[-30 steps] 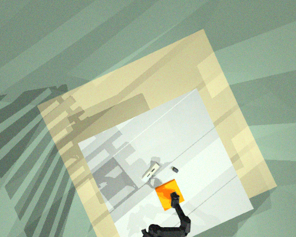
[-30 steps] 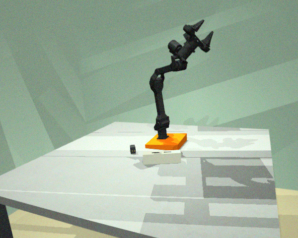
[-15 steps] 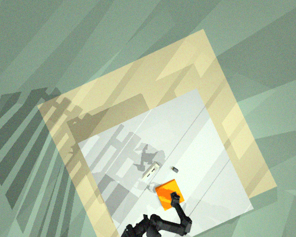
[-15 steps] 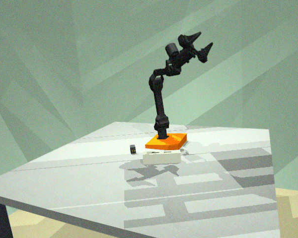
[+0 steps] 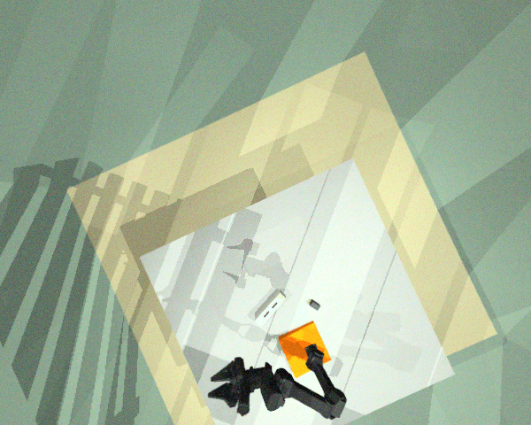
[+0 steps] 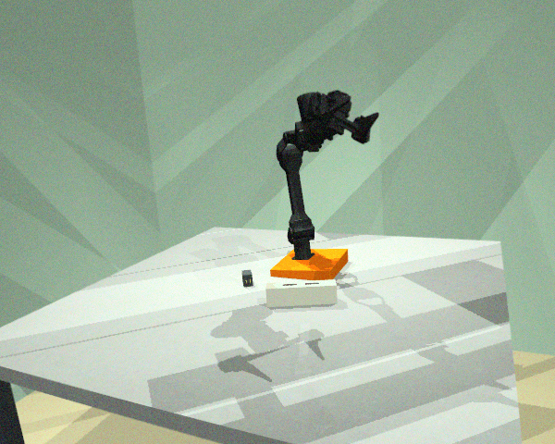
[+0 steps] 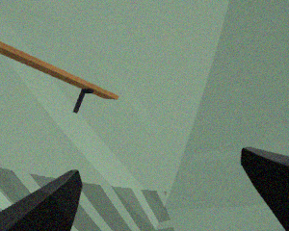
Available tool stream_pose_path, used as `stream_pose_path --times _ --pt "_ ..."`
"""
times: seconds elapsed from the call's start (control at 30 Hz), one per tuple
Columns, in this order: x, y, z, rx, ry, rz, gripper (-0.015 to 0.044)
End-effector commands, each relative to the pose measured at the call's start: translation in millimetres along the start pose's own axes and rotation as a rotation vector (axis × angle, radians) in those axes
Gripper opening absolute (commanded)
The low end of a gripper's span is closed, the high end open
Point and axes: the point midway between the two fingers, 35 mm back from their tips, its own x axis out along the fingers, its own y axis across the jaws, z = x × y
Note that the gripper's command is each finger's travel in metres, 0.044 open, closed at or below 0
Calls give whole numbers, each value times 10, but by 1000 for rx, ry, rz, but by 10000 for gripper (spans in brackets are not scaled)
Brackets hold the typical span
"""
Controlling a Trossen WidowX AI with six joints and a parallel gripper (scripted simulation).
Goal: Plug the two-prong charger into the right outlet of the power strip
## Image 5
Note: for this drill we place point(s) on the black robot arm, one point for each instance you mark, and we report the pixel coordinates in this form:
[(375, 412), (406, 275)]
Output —
[(277, 387)]

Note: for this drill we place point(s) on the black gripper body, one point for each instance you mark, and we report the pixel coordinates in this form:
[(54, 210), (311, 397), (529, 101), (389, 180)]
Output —
[(241, 375)]

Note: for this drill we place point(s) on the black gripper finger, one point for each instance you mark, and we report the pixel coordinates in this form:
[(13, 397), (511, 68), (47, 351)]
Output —
[(226, 374), (221, 393)]

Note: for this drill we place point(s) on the black two-prong plug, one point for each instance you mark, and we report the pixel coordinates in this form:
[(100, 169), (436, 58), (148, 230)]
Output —
[(314, 304)]

